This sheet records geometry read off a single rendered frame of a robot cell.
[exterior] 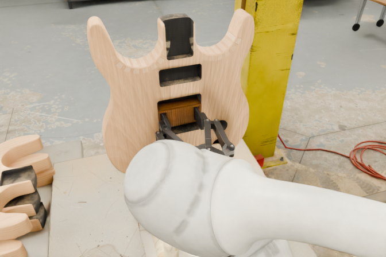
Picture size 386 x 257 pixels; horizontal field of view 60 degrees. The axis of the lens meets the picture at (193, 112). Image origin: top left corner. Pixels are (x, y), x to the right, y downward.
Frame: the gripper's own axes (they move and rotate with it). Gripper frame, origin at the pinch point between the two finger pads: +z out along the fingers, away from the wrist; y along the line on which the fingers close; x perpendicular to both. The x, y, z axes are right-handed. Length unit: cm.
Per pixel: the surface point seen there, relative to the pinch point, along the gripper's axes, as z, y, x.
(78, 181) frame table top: 18.0, -26.5, -30.0
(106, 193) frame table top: 10.7, -19.4, -30.0
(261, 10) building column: 90, 71, -13
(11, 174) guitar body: 17, -42, -21
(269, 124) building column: 89, 86, -89
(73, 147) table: 38, -28, -33
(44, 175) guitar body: 23, -36, -29
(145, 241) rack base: -8.7, -12.4, -28.7
